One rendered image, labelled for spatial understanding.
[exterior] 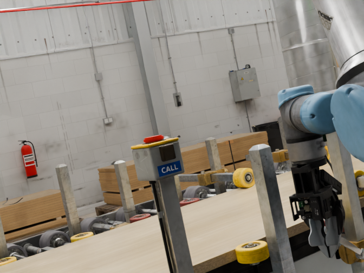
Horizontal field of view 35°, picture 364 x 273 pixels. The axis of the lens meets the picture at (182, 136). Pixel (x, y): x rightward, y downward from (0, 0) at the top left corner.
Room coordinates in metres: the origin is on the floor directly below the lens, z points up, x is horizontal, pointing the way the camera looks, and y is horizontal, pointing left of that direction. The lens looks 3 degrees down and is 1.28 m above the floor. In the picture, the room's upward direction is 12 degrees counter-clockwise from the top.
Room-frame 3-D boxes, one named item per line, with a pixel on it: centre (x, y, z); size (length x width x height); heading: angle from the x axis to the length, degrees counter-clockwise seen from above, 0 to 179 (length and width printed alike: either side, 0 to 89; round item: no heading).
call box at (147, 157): (1.14, 0.06, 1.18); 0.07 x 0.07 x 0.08; 34
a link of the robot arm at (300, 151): (1.20, -0.25, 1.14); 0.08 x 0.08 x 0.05
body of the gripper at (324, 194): (1.20, -0.24, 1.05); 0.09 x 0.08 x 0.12; 144
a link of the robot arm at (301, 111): (1.11, -0.28, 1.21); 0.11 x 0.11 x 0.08; 8
